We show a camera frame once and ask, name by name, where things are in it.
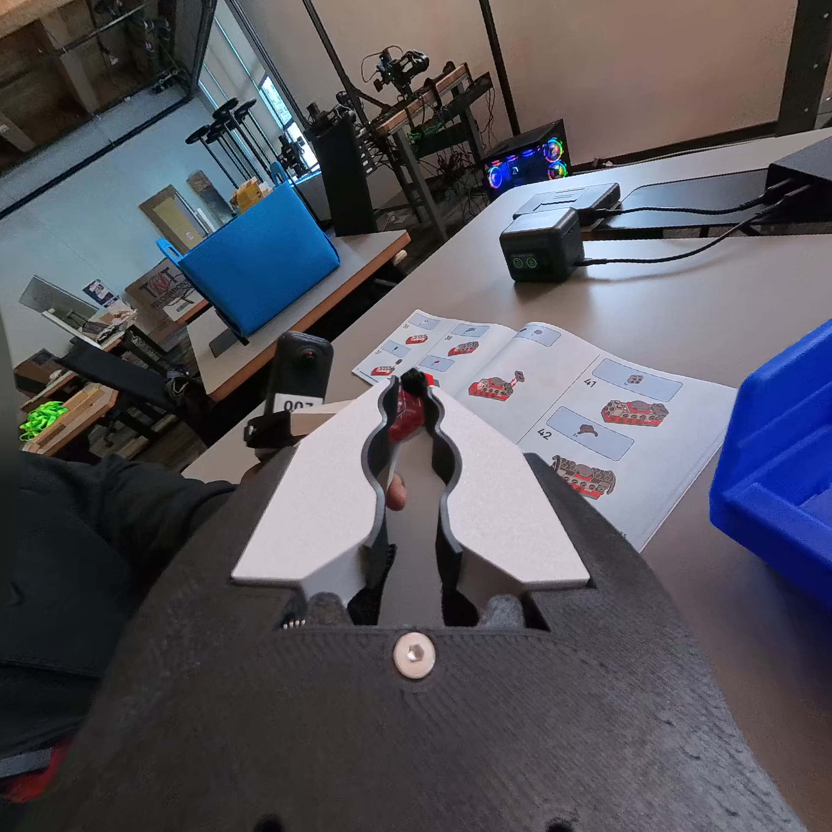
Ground red toy brick model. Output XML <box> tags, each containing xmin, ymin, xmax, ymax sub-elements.
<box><xmin>389</xmin><ymin>367</ymin><xmax>435</xmax><ymax>444</ymax></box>

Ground blue plastic shelf bin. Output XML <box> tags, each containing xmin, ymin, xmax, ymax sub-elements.
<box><xmin>708</xmin><ymin>318</ymin><xmax>832</xmax><ymax>594</ymax></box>

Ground grey desk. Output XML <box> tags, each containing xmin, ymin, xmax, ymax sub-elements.
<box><xmin>185</xmin><ymin>127</ymin><xmax>832</xmax><ymax>832</ymax></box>

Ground black steel rack post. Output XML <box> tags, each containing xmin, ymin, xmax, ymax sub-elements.
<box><xmin>777</xmin><ymin>0</ymin><xmax>832</xmax><ymax>139</ymax></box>

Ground black power adapter cube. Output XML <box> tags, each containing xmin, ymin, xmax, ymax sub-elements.
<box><xmin>499</xmin><ymin>208</ymin><xmax>585</xmax><ymax>283</ymax></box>

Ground lit computer tower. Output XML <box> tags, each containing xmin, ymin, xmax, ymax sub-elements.
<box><xmin>484</xmin><ymin>120</ymin><xmax>573</xmax><ymax>197</ymax></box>

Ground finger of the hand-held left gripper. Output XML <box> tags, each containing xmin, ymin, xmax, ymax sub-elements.
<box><xmin>289</xmin><ymin>400</ymin><xmax>357</xmax><ymax>448</ymax></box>

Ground black camera rig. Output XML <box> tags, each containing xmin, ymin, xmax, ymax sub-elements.
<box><xmin>363</xmin><ymin>45</ymin><xmax>431</xmax><ymax>98</ymax></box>

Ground grey table with wooden edge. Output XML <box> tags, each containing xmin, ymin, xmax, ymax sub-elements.
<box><xmin>187</xmin><ymin>229</ymin><xmax>412</xmax><ymax>402</ymax></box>

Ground bright green straps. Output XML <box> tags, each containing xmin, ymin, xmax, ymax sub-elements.
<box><xmin>19</xmin><ymin>402</ymin><xmax>67</xmax><ymax>444</ymax></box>

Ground wooden metal-frame workbench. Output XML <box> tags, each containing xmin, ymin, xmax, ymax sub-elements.
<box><xmin>370</xmin><ymin>62</ymin><xmax>496</xmax><ymax>241</ymax></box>

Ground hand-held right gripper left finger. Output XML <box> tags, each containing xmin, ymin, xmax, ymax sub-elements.
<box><xmin>232</xmin><ymin>383</ymin><xmax>395</xmax><ymax>595</ymax></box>

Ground brick instruction booklet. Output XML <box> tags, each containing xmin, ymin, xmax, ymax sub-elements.
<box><xmin>352</xmin><ymin>309</ymin><xmax>738</xmax><ymax>553</ymax></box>

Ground light blue fabric bin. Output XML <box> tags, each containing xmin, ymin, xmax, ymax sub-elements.
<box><xmin>156</xmin><ymin>162</ymin><xmax>342</xmax><ymax>335</ymax></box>

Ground black upright panel stand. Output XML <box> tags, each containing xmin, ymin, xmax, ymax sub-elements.
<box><xmin>311</xmin><ymin>117</ymin><xmax>379</xmax><ymax>238</ymax></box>

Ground black adapter cable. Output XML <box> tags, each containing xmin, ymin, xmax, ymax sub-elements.
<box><xmin>572</xmin><ymin>185</ymin><xmax>815</xmax><ymax>267</ymax></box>

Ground flat black device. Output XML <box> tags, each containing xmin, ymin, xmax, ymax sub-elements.
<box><xmin>512</xmin><ymin>182</ymin><xmax>621</xmax><ymax>228</ymax></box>

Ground printed cardboard box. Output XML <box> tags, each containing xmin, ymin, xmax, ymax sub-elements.
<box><xmin>123</xmin><ymin>260</ymin><xmax>210</xmax><ymax>321</ymax></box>

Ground black chair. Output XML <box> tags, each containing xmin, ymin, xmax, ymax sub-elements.
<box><xmin>55</xmin><ymin>338</ymin><xmax>191</xmax><ymax>451</ymax></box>

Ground brown door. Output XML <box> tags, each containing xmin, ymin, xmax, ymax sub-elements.
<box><xmin>140</xmin><ymin>185</ymin><xmax>197</xmax><ymax>256</ymax></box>

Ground low wooden bench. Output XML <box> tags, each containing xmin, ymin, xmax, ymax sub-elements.
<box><xmin>19</xmin><ymin>383</ymin><xmax>119</xmax><ymax>457</ymax></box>

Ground black box device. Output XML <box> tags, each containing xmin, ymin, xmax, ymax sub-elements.
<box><xmin>766</xmin><ymin>133</ymin><xmax>832</xmax><ymax>191</ymax></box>

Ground grey monitor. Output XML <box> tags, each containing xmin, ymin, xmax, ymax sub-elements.
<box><xmin>19</xmin><ymin>276</ymin><xmax>87</xmax><ymax>321</ymax></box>

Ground black device cable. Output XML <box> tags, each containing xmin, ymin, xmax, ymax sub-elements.
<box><xmin>601</xmin><ymin>179</ymin><xmax>794</xmax><ymax>218</ymax></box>

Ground black round-top stand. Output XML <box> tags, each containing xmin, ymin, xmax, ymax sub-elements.
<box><xmin>233</xmin><ymin>99</ymin><xmax>267</xmax><ymax>176</ymax></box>
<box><xmin>211</xmin><ymin>101</ymin><xmax>251</xmax><ymax>179</ymax></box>
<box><xmin>185</xmin><ymin>127</ymin><xmax>238</xmax><ymax>191</ymax></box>

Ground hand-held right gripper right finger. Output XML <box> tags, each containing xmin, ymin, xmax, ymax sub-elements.
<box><xmin>428</xmin><ymin>389</ymin><xmax>591</xmax><ymax>608</ymax></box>

